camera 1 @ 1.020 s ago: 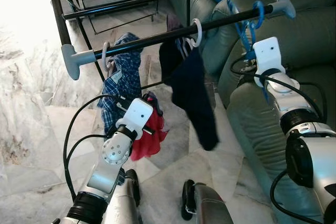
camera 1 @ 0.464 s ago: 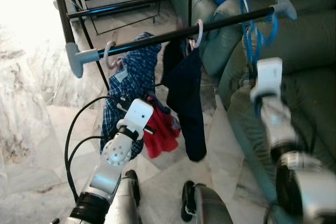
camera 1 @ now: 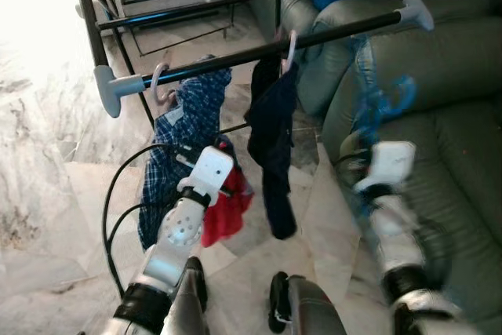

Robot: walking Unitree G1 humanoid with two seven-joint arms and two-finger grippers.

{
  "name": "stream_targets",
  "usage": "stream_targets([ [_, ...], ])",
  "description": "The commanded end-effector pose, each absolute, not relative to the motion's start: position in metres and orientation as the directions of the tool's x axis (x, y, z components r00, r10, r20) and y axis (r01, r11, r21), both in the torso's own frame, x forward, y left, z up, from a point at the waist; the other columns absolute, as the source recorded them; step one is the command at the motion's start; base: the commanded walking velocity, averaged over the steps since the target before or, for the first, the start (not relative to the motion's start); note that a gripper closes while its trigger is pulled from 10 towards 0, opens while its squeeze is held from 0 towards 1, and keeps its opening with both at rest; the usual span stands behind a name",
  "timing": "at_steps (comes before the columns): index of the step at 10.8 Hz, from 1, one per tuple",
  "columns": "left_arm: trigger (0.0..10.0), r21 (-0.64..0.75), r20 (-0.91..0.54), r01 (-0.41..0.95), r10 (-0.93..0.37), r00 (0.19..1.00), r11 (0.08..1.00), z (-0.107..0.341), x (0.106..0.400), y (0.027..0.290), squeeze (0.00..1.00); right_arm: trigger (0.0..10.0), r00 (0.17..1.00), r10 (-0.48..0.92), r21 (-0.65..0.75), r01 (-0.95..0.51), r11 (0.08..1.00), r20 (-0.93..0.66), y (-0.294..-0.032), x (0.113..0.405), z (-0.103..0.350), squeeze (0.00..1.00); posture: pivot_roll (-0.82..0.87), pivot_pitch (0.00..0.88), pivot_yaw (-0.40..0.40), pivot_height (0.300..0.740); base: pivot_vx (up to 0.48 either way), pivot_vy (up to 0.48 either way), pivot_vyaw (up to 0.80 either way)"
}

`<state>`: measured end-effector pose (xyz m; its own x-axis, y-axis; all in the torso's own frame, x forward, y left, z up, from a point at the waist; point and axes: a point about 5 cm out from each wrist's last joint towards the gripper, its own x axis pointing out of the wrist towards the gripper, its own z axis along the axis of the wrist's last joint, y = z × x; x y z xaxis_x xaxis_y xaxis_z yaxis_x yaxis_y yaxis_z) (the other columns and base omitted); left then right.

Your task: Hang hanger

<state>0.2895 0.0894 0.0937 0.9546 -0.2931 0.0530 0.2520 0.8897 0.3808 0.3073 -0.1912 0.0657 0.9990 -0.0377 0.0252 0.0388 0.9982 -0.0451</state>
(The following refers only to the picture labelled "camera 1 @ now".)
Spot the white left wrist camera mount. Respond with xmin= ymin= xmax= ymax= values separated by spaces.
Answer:
xmin=180 ymin=145 xmax=236 ymax=204

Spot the dark navy garment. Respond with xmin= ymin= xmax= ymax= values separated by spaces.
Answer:
xmin=245 ymin=56 xmax=300 ymax=240

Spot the short black left arm cable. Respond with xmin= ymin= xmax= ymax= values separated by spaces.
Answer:
xmin=108 ymin=202 xmax=172 ymax=261

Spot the blue plastic hanger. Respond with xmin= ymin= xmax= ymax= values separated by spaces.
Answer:
xmin=345 ymin=37 xmax=417 ymax=218

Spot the pale grey plastic hanger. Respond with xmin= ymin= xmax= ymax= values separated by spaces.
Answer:
xmin=281 ymin=31 xmax=299 ymax=73
xmin=151 ymin=63 xmax=175 ymax=107

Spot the blue plaid shirt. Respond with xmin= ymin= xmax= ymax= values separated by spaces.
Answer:
xmin=137 ymin=56 xmax=234 ymax=249

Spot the green leather sofa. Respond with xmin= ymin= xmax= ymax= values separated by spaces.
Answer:
xmin=251 ymin=0 xmax=502 ymax=335

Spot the robot left leg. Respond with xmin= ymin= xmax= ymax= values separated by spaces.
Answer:
xmin=161 ymin=257 xmax=209 ymax=335

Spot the robot right leg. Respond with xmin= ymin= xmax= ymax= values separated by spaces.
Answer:
xmin=268 ymin=272 xmax=346 ymax=335

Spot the red and white shirt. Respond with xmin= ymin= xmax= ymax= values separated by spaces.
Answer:
xmin=200 ymin=143 xmax=256 ymax=248

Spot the robot leg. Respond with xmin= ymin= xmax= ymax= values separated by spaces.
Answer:
xmin=268 ymin=272 xmax=346 ymax=335
xmin=161 ymin=257 xmax=209 ymax=335

